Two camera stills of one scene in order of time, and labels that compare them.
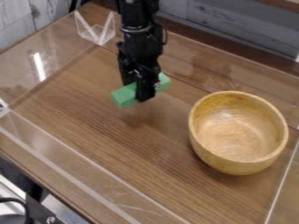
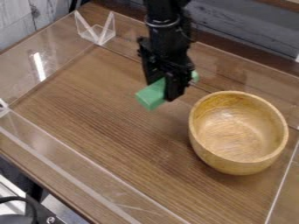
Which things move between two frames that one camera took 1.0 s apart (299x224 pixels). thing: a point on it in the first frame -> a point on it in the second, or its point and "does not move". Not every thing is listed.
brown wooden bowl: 238,129 does not move
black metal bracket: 39,213 does not move
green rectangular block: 125,95 -> 151,96
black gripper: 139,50 -> 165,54
